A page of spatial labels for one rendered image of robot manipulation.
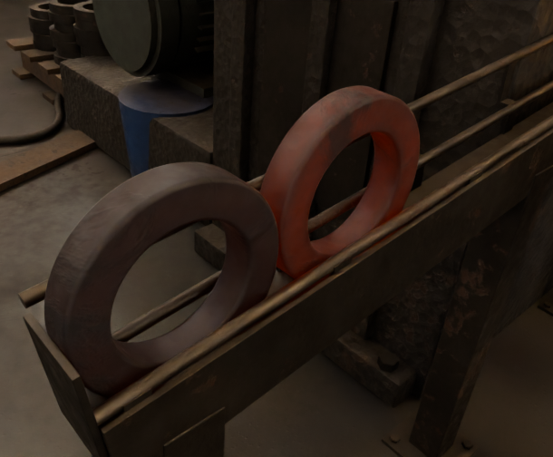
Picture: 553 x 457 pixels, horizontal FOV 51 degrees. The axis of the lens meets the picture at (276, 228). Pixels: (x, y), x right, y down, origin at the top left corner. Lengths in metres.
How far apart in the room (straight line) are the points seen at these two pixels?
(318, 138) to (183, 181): 0.12
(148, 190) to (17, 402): 0.92
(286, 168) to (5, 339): 1.02
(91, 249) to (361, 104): 0.24
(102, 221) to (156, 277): 1.12
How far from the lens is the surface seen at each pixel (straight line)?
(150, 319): 0.48
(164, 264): 1.52
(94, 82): 2.03
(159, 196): 0.37
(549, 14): 0.92
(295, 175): 0.45
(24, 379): 1.29
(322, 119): 0.46
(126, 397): 0.42
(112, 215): 0.37
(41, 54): 2.69
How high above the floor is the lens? 0.91
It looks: 33 degrees down
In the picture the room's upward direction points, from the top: 5 degrees clockwise
